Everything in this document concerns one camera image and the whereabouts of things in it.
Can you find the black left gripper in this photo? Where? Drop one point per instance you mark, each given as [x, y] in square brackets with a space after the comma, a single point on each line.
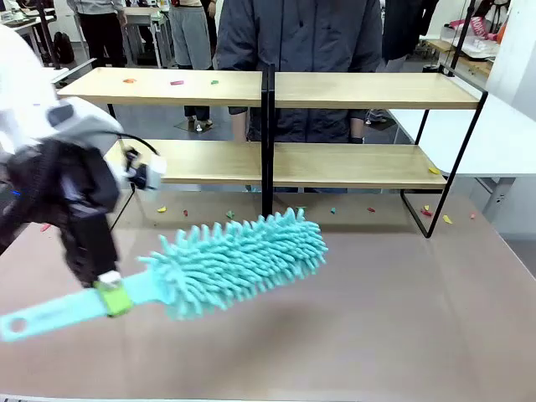
[63, 180]

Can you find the teal microfibre duster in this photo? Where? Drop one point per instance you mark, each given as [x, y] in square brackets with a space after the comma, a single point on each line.
[243, 259]

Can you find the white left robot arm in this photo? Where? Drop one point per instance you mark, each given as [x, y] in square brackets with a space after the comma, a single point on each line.
[21, 84]

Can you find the orange paper scrap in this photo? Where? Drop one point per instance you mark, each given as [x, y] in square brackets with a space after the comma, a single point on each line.
[130, 80]

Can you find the white side table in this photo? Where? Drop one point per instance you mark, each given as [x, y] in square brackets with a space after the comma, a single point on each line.
[71, 69]

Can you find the black backpack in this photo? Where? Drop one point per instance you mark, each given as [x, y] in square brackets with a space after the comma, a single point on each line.
[63, 47]

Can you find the bystander in black trousers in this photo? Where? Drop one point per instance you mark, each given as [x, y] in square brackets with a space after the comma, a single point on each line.
[98, 33]

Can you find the black stand pole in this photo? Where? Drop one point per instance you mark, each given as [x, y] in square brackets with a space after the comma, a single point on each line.
[48, 37]
[460, 37]

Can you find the white desk grey legs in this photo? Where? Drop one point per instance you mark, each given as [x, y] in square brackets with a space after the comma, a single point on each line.
[142, 25]

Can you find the bystander in grey trousers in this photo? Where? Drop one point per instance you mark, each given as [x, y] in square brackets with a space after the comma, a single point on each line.
[190, 37]

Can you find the white background table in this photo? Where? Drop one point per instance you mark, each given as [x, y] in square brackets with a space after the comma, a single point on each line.
[21, 21]

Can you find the person in dark jacket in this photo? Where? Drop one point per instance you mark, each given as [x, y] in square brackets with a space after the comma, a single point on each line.
[299, 37]

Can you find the bystander in dark clothes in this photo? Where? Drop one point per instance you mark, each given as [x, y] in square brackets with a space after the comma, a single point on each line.
[402, 29]

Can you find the black round stand base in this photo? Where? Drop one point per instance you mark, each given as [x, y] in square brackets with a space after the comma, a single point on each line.
[430, 68]

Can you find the large white table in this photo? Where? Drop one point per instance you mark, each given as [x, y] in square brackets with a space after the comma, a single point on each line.
[481, 142]

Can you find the wooden workbench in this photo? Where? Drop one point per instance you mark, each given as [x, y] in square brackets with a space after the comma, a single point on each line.
[469, 58]

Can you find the pink printed sign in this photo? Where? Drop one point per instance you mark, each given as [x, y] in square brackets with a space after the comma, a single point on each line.
[479, 27]

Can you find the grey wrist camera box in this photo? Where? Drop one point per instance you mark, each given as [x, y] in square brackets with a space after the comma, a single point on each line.
[153, 169]

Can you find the wood shelf unit black frame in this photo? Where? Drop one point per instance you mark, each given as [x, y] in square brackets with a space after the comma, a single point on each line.
[188, 88]
[368, 90]

